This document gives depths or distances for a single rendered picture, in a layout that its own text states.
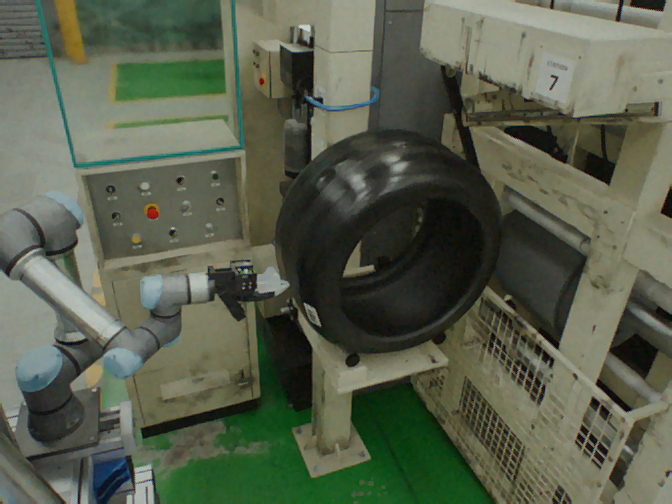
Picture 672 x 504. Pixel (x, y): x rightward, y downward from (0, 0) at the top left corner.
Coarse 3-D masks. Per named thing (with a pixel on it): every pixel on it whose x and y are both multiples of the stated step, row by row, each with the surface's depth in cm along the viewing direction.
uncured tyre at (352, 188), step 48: (336, 144) 139; (384, 144) 132; (432, 144) 135; (288, 192) 141; (336, 192) 124; (384, 192) 122; (432, 192) 126; (480, 192) 132; (288, 240) 135; (336, 240) 123; (432, 240) 172; (480, 240) 143; (288, 288) 144; (336, 288) 129; (384, 288) 174; (432, 288) 168; (480, 288) 149; (336, 336) 138; (384, 336) 146; (432, 336) 152
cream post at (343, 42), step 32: (320, 0) 143; (352, 0) 138; (320, 32) 147; (352, 32) 142; (320, 64) 151; (352, 64) 147; (352, 96) 151; (320, 128) 160; (352, 128) 156; (352, 256) 180; (320, 384) 209; (320, 416) 217; (320, 448) 226
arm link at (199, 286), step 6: (192, 276) 128; (198, 276) 128; (204, 276) 129; (192, 282) 127; (198, 282) 127; (204, 282) 128; (192, 288) 126; (198, 288) 127; (204, 288) 127; (192, 294) 126; (198, 294) 127; (204, 294) 128; (192, 300) 127; (198, 300) 128; (204, 300) 129
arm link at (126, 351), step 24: (0, 216) 122; (24, 216) 123; (0, 240) 119; (24, 240) 120; (0, 264) 119; (24, 264) 119; (48, 264) 121; (48, 288) 119; (72, 288) 121; (72, 312) 119; (96, 312) 120; (96, 336) 119; (120, 336) 120; (144, 336) 123; (120, 360) 117; (144, 360) 122
